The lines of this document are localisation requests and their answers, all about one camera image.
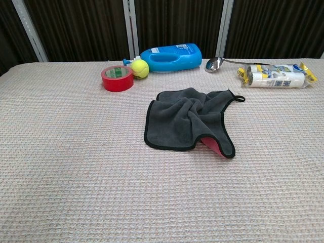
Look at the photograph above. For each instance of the blue detergent pump bottle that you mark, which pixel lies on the blue detergent pump bottle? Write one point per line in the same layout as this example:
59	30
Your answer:
182	57

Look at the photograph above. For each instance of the grey metal frame post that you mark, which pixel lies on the grey metal frame post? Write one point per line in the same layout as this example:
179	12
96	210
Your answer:
130	25
27	25
225	25

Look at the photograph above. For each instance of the beige woven tablecloth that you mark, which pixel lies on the beige woven tablecloth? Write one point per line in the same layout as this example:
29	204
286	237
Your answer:
76	164

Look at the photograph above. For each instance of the red adhesive tape roll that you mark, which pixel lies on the red adhesive tape roll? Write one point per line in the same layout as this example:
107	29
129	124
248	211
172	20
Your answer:
117	84

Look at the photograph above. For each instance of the yellow tennis ball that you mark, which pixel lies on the yellow tennis ball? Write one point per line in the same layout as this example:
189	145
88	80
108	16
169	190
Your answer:
139	69

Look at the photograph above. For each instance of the plastic pack of white rolls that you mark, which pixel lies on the plastic pack of white rolls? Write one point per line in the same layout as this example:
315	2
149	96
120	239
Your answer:
273	78

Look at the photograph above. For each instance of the dark grey cloth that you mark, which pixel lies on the dark grey cloth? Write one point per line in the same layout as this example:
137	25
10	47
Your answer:
172	119

